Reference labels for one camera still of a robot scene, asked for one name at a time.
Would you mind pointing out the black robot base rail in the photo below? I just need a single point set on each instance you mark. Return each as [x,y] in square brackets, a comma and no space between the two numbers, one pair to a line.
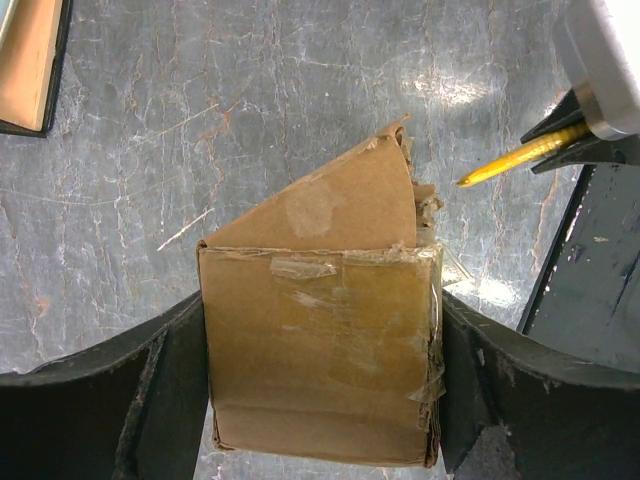
[586,299]

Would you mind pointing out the yellow utility knife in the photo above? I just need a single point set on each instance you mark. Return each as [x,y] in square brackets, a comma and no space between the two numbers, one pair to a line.
[534,149]

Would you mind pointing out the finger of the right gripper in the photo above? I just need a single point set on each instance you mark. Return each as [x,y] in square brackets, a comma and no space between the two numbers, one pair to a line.
[590,151]
[566,113]

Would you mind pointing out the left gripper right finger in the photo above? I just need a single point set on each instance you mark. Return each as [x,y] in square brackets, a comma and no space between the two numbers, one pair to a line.
[516,409]

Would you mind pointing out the black wire wooden shelf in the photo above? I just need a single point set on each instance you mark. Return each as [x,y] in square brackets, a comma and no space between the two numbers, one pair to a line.
[33,45]

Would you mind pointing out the brown cardboard express box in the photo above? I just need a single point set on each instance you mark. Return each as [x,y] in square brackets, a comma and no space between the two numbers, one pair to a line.
[323,315]

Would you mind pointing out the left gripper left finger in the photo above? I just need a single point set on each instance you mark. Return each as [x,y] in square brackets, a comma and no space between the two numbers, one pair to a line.
[131,407]

